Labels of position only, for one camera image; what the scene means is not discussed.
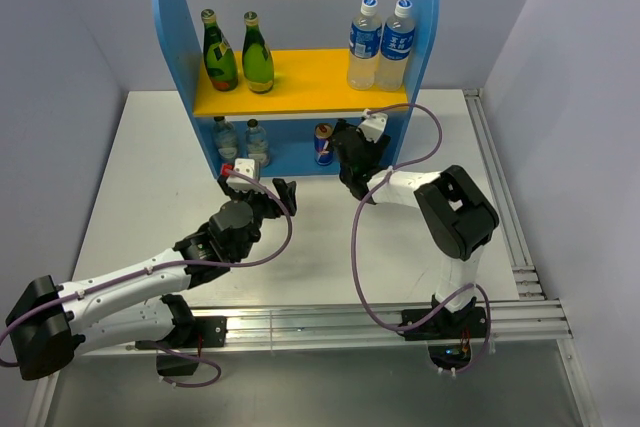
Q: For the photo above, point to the Red Bull can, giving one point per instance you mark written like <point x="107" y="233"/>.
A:
<point x="323" y="150"/>

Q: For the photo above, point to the green Perrier bottle front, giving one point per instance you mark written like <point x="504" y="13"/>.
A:
<point x="257" y="61"/>

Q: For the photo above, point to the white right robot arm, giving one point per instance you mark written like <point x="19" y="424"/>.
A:
<point x="459" y="217"/>

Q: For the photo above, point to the clear glass bottle front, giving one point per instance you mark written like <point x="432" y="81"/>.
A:
<point x="257" y="144"/>

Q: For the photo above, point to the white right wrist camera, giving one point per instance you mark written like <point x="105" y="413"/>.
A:
<point x="373" y="125"/>

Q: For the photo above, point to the aluminium front rail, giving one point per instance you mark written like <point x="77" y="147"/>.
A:
<point x="349" y="326"/>

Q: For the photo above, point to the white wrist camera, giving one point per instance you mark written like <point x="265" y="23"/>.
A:
<point x="373" y="125"/>
<point x="242" y="169"/>

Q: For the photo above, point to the green perrier bottle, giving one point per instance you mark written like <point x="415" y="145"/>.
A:
<point x="257" y="61"/>
<point x="218" y="56"/>

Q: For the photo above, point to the left clear Pocari bottle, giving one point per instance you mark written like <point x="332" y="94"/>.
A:
<point x="364" y="44"/>

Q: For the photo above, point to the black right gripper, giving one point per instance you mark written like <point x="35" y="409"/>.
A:
<point x="378" y="150"/>

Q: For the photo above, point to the right clear Pocari bottle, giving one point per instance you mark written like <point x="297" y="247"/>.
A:
<point x="396" y="46"/>

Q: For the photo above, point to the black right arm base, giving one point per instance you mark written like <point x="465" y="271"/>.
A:
<point x="466" y="331"/>

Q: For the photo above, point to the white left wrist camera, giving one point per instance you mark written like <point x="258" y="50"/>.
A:
<point x="242" y="169"/>

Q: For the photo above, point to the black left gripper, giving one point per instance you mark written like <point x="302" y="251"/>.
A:
<point x="273" y="208"/>

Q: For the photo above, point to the clear pocari bottle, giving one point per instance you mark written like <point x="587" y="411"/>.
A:
<point x="364" y="44"/>
<point x="396" y="46"/>

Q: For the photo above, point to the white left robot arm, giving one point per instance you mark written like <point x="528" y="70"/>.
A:
<point x="51" y="323"/>

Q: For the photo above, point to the clear glass bottle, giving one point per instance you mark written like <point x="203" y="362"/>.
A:
<point x="225" y="139"/>
<point x="257" y="144"/>

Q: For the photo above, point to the blue and yellow wooden shelf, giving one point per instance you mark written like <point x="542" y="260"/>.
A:
<point x="309" y="84"/>

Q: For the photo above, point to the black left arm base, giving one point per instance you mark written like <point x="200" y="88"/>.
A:
<point x="206" y="332"/>

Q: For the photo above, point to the aluminium side rail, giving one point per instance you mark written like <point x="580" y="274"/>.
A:
<point x="525" y="273"/>

